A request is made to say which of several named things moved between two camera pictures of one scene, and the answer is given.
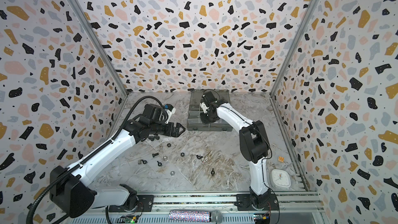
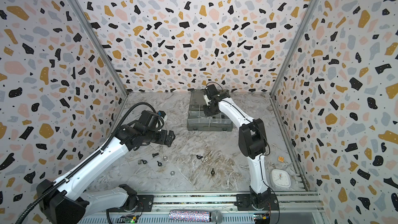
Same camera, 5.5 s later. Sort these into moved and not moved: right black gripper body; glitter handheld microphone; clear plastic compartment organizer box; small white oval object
Moved: right black gripper body
Not moved: small white oval object; clear plastic compartment organizer box; glitter handheld microphone
